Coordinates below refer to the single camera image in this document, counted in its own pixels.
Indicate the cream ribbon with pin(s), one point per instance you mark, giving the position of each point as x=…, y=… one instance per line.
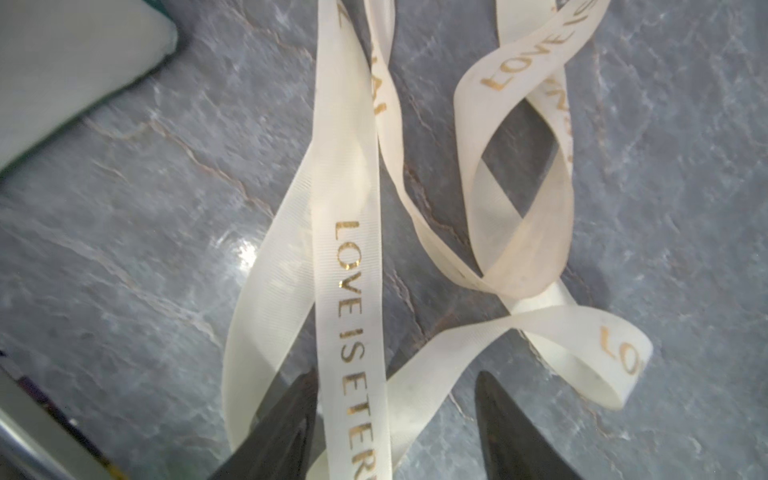
x=322, y=255

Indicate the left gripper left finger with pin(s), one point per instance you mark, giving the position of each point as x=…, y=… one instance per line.
x=279, y=445

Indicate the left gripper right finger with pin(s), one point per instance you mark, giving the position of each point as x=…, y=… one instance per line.
x=512, y=447

